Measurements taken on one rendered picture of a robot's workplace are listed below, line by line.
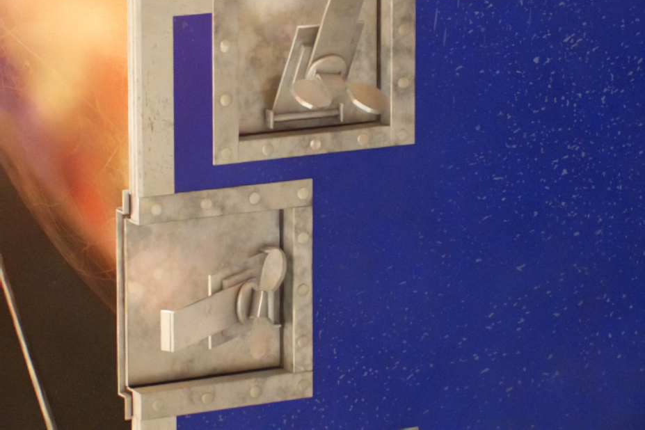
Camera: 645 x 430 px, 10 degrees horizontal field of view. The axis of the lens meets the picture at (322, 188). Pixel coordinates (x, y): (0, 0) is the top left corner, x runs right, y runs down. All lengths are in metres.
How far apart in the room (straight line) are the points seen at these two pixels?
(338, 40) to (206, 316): 0.17
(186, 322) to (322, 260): 0.12
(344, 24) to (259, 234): 0.14
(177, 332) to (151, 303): 0.07
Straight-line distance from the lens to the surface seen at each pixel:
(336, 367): 2.12
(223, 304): 2.05
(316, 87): 2.05
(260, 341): 2.05
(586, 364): 2.21
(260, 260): 2.09
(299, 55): 2.06
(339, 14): 2.04
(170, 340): 2.01
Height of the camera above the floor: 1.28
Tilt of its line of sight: 12 degrees down
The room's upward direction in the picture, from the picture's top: straight up
